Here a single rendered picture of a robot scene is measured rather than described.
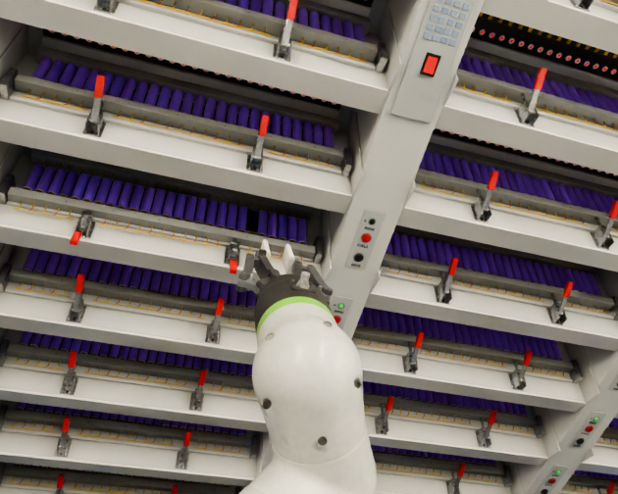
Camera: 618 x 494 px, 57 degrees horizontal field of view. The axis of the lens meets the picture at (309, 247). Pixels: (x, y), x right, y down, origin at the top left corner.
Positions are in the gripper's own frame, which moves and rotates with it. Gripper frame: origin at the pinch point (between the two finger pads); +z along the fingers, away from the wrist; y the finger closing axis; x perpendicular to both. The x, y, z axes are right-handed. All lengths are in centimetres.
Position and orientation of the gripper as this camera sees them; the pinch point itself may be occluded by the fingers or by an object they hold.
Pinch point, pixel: (276, 257)
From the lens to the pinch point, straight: 89.2
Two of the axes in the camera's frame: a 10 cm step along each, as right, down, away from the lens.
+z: -1.4, -3.2, 9.4
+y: -9.6, -1.9, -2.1
